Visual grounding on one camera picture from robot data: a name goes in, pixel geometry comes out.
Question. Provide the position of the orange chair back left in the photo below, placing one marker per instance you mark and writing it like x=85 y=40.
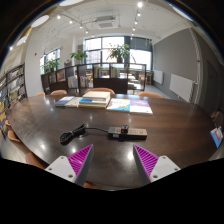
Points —
x=59 y=92

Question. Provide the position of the potted plant left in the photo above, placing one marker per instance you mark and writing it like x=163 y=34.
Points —
x=78 y=56

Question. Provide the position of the orange chair near left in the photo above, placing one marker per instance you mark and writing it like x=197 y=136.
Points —
x=32 y=160

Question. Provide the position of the orange chair back right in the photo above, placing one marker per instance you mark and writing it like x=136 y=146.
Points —
x=150 y=94

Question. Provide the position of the dark wooden shelf divider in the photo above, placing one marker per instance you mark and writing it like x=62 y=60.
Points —
x=120 y=77

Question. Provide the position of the orange chair back centre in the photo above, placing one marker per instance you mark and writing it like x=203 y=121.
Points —
x=100 y=90

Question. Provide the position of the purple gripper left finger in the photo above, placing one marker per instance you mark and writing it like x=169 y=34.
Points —
x=73 y=168

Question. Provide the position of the purple book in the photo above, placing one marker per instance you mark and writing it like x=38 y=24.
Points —
x=140 y=106

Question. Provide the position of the black power strip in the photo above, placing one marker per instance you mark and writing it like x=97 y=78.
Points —
x=133 y=133

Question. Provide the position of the stack of white books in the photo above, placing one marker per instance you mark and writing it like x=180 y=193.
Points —
x=95 y=99

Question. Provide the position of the white wall radiator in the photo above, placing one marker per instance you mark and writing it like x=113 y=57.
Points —
x=182 y=87

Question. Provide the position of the colourful illustrated book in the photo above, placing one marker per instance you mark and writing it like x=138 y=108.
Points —
x=119 y=105

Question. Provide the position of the ceiling air conditioner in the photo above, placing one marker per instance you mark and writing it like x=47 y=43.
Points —
x=106 y=22

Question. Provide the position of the potted plant centre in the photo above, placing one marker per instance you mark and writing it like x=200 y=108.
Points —
x=120 y=52

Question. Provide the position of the black charger plug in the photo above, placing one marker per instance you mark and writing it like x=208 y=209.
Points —
x=124 y=129

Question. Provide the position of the orange chair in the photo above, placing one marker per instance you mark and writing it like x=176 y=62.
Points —
x=32 y=160
x=100 y=90
x=150 y=94
x=59 y=92

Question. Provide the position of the left wall bookshelf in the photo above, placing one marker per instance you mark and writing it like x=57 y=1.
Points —
x=12 y=87

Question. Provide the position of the potted plant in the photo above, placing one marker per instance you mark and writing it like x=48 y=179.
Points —
x=120 y=52
x=78 y=56

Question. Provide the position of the blue card at right edge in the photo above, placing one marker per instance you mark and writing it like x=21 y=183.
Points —
x=217 y=136

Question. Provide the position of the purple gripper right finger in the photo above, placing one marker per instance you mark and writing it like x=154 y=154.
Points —
x=152 y=167

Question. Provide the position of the blue book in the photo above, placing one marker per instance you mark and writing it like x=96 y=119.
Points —
x=63 y=101

